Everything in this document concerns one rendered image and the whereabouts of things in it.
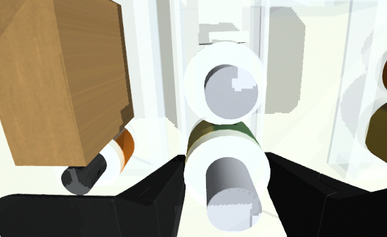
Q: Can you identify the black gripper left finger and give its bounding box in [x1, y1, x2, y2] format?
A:
[0, 155, 186, 237]

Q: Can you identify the light brown wooden block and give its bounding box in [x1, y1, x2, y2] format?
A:
[0, 0, 134, 167]

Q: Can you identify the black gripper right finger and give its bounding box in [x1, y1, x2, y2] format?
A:
[265, 152, 387, 237]

